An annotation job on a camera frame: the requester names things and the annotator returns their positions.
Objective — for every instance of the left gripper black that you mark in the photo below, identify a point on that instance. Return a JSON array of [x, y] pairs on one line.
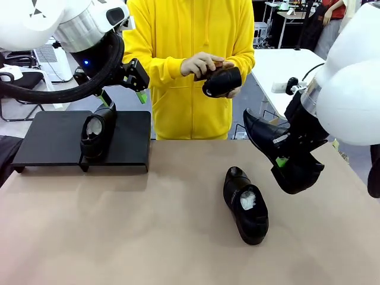
[[95, 62]]

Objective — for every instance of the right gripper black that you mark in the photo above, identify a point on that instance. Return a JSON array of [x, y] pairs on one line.
[[305, 127]]

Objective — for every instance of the black leather dress shoe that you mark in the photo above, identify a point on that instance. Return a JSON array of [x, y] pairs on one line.
[[231, 184], [261, 133], [222, 81], [95, 148]]

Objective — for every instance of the brown wooden shoe brush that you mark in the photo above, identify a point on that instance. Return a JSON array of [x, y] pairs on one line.
[[219, 64]]

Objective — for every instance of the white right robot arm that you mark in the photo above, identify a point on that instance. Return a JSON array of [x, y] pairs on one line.
[[350, 74]]

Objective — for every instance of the person's left forearm yellow sleeve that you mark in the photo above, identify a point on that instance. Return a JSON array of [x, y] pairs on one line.
[[246, 71]]

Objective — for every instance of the person's right forearm yellow sleeve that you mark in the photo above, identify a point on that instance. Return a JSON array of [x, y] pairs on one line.
[[157, 74]]

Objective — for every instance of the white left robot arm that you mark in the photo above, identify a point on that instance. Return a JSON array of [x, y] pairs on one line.
[[44, 17]]

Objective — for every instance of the person's left hand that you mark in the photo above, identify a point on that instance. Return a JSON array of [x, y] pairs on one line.
[[234, 93]]

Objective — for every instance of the person's right hand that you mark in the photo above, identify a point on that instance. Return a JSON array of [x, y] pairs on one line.
[[199, 62]]

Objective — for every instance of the white floor appliance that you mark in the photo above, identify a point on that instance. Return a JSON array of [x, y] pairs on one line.
[[56, 65]]

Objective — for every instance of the white table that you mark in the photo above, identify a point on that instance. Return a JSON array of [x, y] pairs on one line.
[[282, 68]]

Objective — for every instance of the person in yellow hoodie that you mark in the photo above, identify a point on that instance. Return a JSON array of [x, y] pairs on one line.
[[184, 29]]

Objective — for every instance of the black office chair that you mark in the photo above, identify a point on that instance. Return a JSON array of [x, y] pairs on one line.
[[29, 80]]

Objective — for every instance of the figure in red top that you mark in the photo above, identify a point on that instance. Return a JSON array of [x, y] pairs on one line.
[[328, 38]]

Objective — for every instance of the black hanging garment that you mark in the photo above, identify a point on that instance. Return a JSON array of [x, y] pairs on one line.
[[310, 29]]

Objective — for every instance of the black fabric cover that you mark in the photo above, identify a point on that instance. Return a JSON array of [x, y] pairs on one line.
[[9, 160]]

